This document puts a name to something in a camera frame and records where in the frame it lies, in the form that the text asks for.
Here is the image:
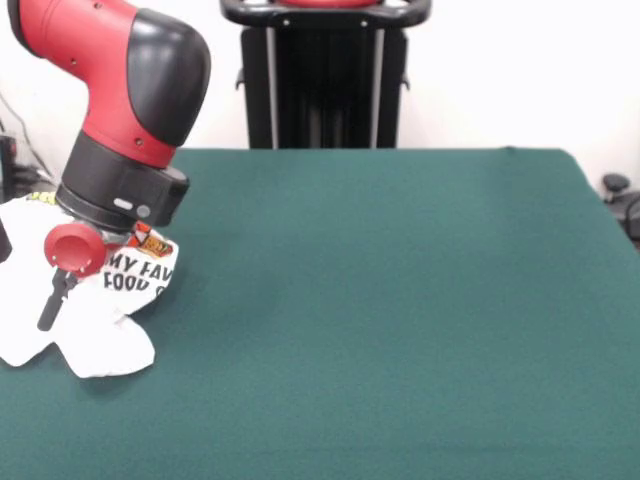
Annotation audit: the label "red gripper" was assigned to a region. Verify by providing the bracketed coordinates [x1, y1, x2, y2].
[36, 221, 126, 332]

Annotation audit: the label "white printed t-shirt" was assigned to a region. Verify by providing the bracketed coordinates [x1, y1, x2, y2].
[0, 192, 180, 380]

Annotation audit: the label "dark green tablecloth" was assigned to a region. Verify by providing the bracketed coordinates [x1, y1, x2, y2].
[0, 146, 640, 480]

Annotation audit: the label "black office chair base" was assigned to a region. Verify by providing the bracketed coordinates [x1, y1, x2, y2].
[601, 173, 640, 236]

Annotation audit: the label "grey wall cables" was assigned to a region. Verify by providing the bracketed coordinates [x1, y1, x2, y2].
[0, 92, 56, 181]

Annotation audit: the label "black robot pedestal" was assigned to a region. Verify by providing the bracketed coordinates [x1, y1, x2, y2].
[218, 0, 434, 150]

